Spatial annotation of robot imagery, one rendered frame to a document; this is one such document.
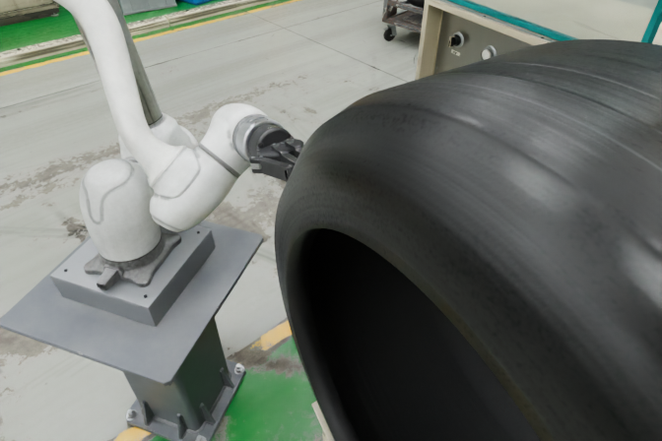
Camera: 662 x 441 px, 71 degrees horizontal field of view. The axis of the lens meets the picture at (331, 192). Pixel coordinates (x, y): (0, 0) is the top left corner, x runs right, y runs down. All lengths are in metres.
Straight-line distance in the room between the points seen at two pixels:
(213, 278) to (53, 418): 0.92
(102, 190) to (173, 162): 0.28
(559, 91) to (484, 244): 0.12
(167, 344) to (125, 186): 0.39
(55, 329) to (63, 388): 0.75
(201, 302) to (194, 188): 0.45
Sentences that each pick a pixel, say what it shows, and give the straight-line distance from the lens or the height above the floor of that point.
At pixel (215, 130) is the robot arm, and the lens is 0.91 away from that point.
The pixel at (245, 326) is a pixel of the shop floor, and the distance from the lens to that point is 2.00.
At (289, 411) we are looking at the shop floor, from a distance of 1.80.
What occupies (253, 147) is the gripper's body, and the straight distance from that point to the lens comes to 0.80.
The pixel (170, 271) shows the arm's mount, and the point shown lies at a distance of 1.26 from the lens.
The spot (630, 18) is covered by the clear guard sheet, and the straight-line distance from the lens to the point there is 1.02.
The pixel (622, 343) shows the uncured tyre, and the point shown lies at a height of 1.45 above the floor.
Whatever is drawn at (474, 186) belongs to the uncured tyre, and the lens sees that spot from 0.26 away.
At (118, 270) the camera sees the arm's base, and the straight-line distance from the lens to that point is 1.25.
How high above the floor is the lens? 1.62
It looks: 39 degrees down
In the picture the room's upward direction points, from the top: straight up
